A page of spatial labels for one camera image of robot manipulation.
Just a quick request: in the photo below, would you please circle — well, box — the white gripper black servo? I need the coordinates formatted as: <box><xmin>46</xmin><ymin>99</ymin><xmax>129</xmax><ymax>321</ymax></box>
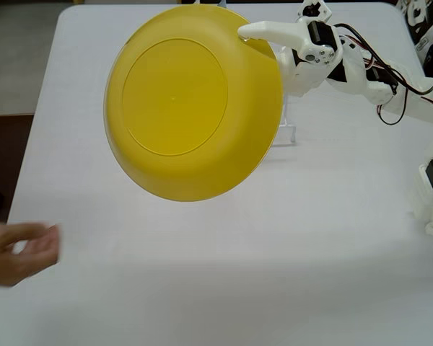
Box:
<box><xmin>237</xmin><ymin>20</ymin><xmax>344</xmax><ymax>97</ymax></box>

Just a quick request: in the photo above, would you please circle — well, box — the yellow plastic plate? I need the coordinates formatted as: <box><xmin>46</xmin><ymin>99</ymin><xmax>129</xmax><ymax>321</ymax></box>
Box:
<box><xmin>103</xmin><ymin>4</ymin><xmax>285</xmax><ymax>203</ymax></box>

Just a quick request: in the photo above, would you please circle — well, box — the person's bare hand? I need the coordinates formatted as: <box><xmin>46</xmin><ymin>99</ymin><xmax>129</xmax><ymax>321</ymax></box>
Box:
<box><xmin>0</xmin><ymin>221</ymin><xmax>62</xmax><ymax>288</ymax></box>

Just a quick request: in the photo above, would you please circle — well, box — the white bag with black print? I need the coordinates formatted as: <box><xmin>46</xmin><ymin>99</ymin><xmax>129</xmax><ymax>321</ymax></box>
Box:
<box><xmin>396</xmin><ymin>0</ymin><xmax>433</xmax><ymax>76</ymax></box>

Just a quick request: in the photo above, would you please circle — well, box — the brown wooden desk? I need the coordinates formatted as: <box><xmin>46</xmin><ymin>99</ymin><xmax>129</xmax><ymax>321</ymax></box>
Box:
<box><xmin>0</xmin><ymin>113</ymin><xmax>35</xmax><ymax>231</ymax></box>

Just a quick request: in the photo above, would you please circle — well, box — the wrist camera on white mount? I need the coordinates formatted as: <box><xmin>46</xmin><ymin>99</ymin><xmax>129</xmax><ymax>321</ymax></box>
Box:
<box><xmin>297</xmin><ymin>0</ymin><xmax>333</xmax><ymax>23</ymax></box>

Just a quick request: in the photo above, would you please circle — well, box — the white wire plate rack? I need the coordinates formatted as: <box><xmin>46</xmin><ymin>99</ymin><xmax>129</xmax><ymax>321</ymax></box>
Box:
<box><xmin>272</xmin><ymin>95</ymin><xmax>297</xmax><ymax>147</ymax></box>

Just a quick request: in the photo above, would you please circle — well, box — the black servo cable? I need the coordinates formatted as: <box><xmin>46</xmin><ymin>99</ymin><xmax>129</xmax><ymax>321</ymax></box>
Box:
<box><xmin>333</xmin><ymin>23</ymin><xmax>433</xmax><ymax>126</ymax></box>

